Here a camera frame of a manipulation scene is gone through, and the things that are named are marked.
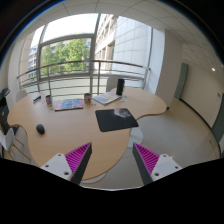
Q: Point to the white chair behind table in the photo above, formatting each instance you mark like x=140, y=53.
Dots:
x=111, y=83

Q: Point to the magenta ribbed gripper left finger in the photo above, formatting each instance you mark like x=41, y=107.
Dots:
x=70, y=166

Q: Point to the grey door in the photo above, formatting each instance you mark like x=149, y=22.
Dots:
x=181, y=81

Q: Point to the colourful magazine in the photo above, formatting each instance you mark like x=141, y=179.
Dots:
x=68, y=104

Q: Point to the black computer mouse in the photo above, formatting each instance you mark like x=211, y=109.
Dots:
x=40, y=129

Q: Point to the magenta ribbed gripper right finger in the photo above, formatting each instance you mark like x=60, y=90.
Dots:
x=153, y=166

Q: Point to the light blue open book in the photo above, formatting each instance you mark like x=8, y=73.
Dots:
x=106, y=98

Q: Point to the black mouse pad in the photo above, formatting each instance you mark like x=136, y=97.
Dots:
x=115, y=119

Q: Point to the dark patterned cup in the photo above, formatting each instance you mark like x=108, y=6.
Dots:
x=48, y=99

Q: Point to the blue black marker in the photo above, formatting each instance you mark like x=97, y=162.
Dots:
x=37, y=98

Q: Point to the black monitor at left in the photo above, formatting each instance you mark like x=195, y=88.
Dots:
x=4, y=110

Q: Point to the white red mug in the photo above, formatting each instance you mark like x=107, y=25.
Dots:
x=87, y=97

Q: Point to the white chair far left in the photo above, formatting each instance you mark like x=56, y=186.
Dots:
x=21, y=94

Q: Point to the metal balcony railing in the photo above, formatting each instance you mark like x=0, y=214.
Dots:
x=75, y=78

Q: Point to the black cylindrical speaker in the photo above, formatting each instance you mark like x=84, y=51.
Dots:
x=120, y=86

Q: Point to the wooden curved table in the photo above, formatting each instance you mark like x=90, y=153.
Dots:
x=68, y=130

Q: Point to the white chair left foreground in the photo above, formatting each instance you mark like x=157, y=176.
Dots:
x=7, y=142

